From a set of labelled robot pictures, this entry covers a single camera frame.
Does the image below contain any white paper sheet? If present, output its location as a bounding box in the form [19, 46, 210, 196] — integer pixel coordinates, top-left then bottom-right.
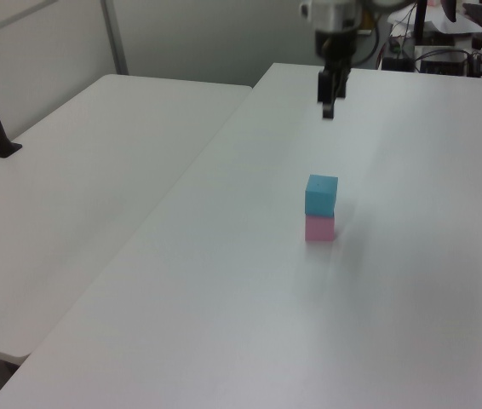
[387, 0, 482, 40]

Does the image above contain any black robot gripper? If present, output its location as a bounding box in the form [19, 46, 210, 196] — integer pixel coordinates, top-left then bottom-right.
[313, 26, 360, 121]

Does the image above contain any black electronics box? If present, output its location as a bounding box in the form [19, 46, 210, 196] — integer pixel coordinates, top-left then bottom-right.
[418, 49, 468, 77]

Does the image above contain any small black box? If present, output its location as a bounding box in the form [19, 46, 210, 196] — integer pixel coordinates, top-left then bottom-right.
[382, 55, 415, 72]

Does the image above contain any blue foam cube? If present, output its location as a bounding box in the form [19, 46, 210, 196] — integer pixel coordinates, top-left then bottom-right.
[303, 173, 339, 216]

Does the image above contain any black upright pole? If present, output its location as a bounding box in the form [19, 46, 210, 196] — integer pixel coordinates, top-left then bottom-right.
[412, 0, 428, 45]

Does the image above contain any pink foam cube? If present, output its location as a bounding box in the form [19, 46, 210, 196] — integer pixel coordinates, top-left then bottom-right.
[304, 213, 336, 243]

